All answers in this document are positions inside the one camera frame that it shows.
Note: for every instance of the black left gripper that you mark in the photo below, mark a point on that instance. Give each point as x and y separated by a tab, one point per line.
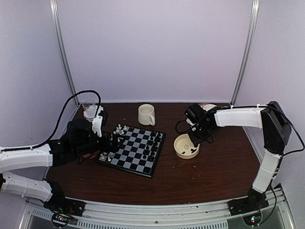
114	147

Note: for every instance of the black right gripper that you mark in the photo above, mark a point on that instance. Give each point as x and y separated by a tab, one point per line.
197	141

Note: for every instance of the cream bowl of black pieces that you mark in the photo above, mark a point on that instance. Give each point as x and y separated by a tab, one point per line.
184	148

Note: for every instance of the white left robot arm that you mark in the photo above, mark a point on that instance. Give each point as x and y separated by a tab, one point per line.
81	138

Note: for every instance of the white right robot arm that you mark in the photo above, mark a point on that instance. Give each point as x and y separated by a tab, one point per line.
270	118

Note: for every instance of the pink bowl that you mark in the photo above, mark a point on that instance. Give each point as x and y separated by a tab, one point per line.
90	156

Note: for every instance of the floral patterned saucer plate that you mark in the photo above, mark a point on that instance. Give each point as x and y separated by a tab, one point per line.
207	106

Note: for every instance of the black and white chessboard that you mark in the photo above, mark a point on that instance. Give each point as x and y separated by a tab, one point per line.
129	158

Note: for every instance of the clear glass cup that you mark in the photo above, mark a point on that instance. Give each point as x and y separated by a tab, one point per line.
89	107

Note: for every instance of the white ribbed ceramic mug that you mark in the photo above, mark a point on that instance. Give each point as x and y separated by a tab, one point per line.
146	114

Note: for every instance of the aluminium front rail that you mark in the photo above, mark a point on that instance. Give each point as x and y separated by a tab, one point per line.
209	215

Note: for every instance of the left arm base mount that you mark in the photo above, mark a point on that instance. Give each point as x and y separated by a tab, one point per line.
64	210

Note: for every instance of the aluminium frame post right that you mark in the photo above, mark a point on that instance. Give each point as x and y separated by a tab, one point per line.
247	49

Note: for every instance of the aluminium frame post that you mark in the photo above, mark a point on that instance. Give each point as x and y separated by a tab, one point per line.
247	49
63	55

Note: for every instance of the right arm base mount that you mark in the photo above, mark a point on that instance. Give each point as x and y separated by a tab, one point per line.
249	208

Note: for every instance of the aluminium frame post left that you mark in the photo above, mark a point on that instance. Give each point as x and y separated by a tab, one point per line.
63	55

